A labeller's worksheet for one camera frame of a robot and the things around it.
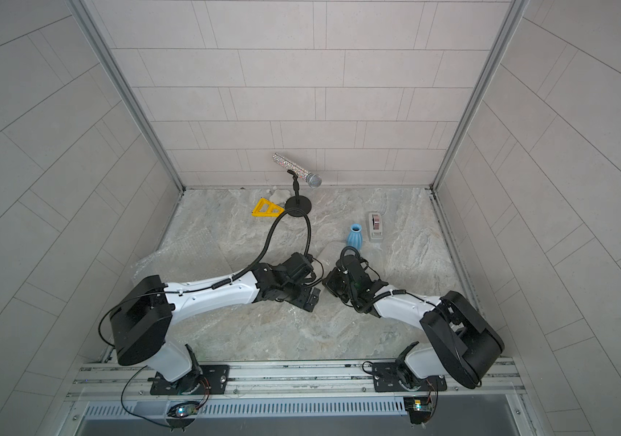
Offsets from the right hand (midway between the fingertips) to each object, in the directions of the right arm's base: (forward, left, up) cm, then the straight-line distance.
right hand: (320, 280), depth 86 cm
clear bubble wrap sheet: (+12, +38, 0) cm, 40 cm away
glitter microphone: (+26, +1, +20) cm, 33 cm away
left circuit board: (-32, +35, 0) cm, 47 cm away
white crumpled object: (+39, +15, 0) cm, 41 cm away
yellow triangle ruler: (+34, +21, -1) cm, 40 cm away
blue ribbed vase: (+13, -13, +5) cm, 19 cm away
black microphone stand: (+35, +8, +1) cm, 35 cm away
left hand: (-5, +3, 0) cm, 6 cm away
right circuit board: (-34, -23, -5) cm, 42 cm away
